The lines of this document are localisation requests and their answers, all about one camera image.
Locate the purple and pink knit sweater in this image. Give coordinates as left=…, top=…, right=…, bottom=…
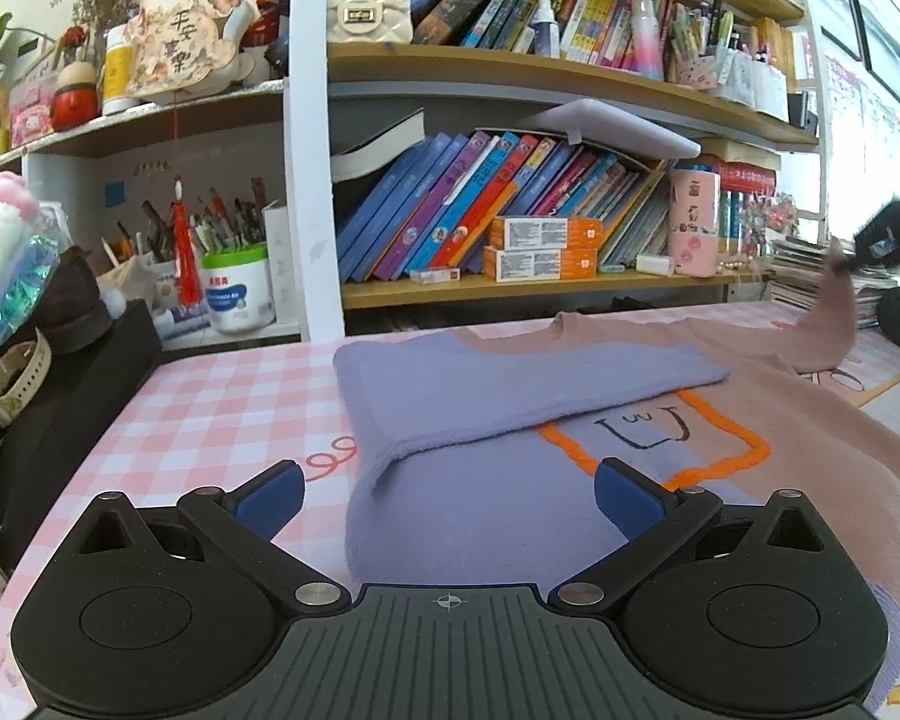
left=334, top=271, right=900, bottom=699

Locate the stack of magazines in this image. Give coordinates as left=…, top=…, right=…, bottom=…
left=767, top=239, right=898, bottom=328

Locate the pink checkered table mat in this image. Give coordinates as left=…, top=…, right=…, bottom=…
left=0, top=302, right=900, bottom=718

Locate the pink patterned cup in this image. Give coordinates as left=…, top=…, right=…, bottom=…
left=668, top=169, right=720, bottom=278

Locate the small white eraser box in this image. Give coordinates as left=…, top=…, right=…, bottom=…
left=635, top=254, right=676, bottom=278

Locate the white can with green lid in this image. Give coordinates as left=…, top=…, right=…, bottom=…
left=201, top=242, right=276, bottom=335

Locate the dark brown hat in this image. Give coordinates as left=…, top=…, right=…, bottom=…
left=32, top=247, right=113, bottom=355

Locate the red tassel ornament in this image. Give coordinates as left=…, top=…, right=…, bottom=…
left=170, top=107, right=205, bottom=308

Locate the beige wristwatch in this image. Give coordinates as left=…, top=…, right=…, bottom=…
left=0, top=330, right=53, bottom=429

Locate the upper orange white box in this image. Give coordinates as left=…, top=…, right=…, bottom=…
left=487, top=216, right=603, bottom=250

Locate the pink white plush bouquet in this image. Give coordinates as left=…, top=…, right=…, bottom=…
left=0, top=171, right=71, bottom=348

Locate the row of leaning books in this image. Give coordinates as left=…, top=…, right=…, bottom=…
left=336, top=128, right=663, bottom=284

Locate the thick black book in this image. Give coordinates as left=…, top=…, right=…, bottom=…
left=329, top=109, right=425, bottom=184

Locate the wooden bookshelf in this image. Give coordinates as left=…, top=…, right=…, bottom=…
left=0, top=0, right=820, bottom=341

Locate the round paper charm decoration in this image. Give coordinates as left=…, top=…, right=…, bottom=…
left=125, top=0, right=258, bottom=104

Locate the cream quilted pearl handbag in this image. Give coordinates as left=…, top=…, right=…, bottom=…
left=326, top=0, right=413, bottom=44

